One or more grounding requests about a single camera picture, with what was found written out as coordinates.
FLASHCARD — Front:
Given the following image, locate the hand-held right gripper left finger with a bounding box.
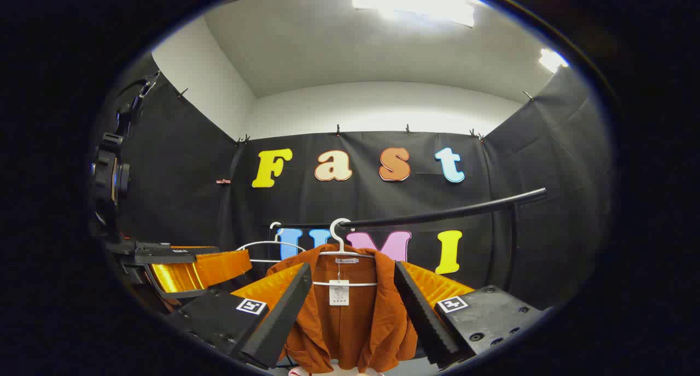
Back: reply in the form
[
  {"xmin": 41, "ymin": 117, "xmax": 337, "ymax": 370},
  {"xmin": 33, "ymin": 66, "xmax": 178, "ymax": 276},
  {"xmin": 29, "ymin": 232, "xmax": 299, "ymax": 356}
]
[{"xmin": 164, "ymin": 262, "xmax": 313, "ymax": 370}]

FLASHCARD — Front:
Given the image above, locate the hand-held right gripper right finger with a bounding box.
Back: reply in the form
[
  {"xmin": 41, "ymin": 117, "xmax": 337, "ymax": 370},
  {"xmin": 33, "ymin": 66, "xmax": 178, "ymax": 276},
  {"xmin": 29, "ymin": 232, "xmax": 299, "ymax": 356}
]
[{"xmin": 394, "ymin": 260, "xmax": 550, "ymax": 368}]

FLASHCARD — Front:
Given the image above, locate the orange corduroy jacket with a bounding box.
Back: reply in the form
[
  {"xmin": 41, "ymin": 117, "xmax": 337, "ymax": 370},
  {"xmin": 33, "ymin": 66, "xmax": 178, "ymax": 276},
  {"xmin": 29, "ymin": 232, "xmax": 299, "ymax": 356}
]
[{"xmin": 266, "ymin": 244, "xmax": 419, "ymax": 374}]

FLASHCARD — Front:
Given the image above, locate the white laundry hamper red trim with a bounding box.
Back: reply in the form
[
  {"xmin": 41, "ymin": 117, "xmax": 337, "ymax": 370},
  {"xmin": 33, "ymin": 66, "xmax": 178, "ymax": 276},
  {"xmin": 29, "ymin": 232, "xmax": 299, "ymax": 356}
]
[{"xmin": 288, "ymin": 365, "xmax": 386, "ymax": 376}]

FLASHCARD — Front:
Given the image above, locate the white plastic hanger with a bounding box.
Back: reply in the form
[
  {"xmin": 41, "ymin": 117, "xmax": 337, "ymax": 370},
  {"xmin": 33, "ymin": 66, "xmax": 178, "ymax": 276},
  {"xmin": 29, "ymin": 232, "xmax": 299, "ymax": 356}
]
[
  {"xmin": 236, "ymin": 221, "xmax": 307, "ymax": 263},
  {"xmin": 312, "ymin": 218, "xmax": 380, "ymax": 287}
]

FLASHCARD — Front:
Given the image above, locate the black clothes rack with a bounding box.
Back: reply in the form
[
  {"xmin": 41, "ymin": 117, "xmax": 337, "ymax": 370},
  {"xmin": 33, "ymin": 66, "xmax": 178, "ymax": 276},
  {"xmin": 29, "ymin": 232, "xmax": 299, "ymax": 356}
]
[{"xmin": 267, "ymin": 187, "xmax": 547, "ymax": 295}]

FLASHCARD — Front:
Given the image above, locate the small ceiling light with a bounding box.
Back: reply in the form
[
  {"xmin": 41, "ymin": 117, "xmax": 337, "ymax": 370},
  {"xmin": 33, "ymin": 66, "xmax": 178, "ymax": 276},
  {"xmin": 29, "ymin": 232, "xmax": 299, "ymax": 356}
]
[{"xmin": 539, "ymin": 48, "xmax": 569, "ymax": 73}]

